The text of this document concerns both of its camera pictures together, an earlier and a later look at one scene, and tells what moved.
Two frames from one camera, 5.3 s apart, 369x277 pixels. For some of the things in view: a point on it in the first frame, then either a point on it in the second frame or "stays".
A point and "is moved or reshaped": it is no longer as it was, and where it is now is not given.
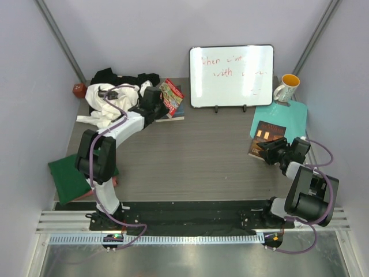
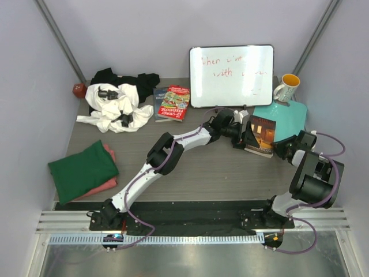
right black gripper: [269, 145] -> [278, 146]
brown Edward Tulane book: [265, 132] is moved or reshaped
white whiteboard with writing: [232, 75] stays
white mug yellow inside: [285, 92] stays
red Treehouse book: [172, 96] is moved or reshaped
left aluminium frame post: [42, 7] stays
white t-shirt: [109, 101] stays
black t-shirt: [107, 75] stays
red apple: [79, 90] stays
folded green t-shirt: [69, 182] stays
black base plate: [195, 216] stays
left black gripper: [163, 112] -> [248, 137]
